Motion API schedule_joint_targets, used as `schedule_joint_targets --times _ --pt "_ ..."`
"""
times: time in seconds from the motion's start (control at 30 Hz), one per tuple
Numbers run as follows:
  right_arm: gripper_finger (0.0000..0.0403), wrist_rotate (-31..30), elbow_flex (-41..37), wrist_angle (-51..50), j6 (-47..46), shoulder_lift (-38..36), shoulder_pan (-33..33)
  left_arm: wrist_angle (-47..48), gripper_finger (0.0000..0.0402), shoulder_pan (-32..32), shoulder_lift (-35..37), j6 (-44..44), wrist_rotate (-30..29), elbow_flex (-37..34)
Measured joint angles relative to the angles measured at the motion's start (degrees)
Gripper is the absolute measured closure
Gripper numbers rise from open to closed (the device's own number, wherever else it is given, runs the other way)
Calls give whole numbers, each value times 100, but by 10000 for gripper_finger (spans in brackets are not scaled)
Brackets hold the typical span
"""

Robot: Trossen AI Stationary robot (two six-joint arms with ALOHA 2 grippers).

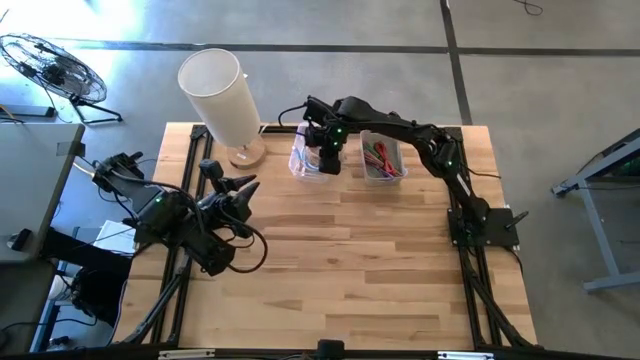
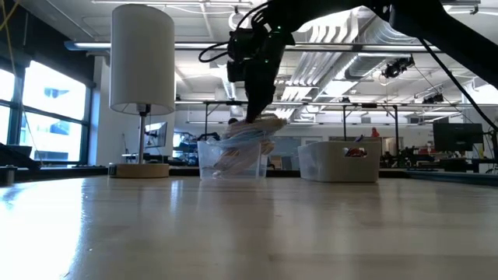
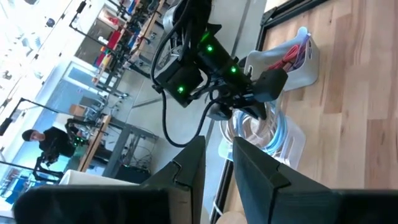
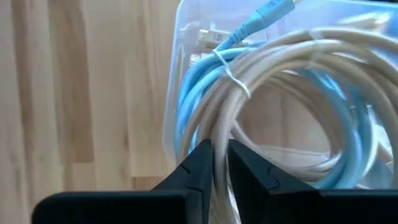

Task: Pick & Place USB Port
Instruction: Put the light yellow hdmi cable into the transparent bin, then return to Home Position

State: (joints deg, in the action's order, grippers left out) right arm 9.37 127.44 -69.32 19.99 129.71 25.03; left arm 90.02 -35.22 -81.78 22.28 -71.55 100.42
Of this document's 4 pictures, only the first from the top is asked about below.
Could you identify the white plastic bin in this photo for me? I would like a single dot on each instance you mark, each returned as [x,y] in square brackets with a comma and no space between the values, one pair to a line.
[382,181]

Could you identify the silver metal bracket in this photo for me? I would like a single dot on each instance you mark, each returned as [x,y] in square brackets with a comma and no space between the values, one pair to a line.
[187,354]
[465,355]

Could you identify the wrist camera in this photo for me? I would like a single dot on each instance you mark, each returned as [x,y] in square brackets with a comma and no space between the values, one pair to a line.
[211,169]
[316,110]

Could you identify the grey desk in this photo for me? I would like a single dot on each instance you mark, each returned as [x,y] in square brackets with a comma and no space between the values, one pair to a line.
[30,185]

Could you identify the black chair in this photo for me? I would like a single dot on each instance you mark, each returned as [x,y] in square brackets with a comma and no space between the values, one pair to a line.
[95,285]

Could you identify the clear plastic bin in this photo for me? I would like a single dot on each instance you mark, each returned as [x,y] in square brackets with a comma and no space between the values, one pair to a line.
[297,172]

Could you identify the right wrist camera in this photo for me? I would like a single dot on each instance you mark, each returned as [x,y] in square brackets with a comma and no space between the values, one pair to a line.
[316,110]

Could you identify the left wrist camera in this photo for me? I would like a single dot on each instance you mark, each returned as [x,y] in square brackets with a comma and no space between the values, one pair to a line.
[211,169]

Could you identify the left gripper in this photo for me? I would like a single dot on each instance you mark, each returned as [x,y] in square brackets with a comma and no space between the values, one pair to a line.
[225,212]

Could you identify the small black desk device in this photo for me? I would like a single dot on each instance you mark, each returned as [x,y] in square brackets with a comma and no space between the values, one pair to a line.
[21,239]

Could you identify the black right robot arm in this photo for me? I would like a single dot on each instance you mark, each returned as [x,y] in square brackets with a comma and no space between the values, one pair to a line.
[400,127]

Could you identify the white papers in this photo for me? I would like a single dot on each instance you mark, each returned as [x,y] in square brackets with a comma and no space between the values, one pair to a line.
[112,237]

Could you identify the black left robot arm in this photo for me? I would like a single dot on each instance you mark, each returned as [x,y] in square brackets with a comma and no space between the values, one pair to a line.
[165,215]

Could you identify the black table-level camera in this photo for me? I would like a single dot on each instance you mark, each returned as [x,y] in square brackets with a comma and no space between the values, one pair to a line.
[330,350]

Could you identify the grey metal table stand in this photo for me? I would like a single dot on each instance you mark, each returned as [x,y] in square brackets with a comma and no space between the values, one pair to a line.
[600,235]

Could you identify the black floor fan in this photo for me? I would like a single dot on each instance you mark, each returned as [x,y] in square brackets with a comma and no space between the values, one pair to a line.
[55,70]

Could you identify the white cylinder shade table lamp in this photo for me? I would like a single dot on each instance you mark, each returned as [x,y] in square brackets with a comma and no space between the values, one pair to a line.
[220,95]

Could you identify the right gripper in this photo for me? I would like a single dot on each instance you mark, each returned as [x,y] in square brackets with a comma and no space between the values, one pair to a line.
[330,136]

